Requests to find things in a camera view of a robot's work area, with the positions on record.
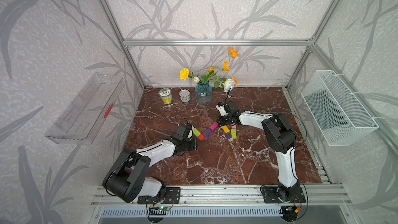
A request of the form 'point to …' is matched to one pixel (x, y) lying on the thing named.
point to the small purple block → (228, 136)
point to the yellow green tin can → (167, 96)
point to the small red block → (201, 137)
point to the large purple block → (206, 132)
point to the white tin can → (184, 95)
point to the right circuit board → (289, 213)
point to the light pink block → (233, 127)
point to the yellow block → (225, 129)
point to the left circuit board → (164, 208)
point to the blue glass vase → (203, 94)
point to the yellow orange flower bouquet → (227, 83)
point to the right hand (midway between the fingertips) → (217, 119)
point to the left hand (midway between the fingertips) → (198, 144)
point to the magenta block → (213, 126)
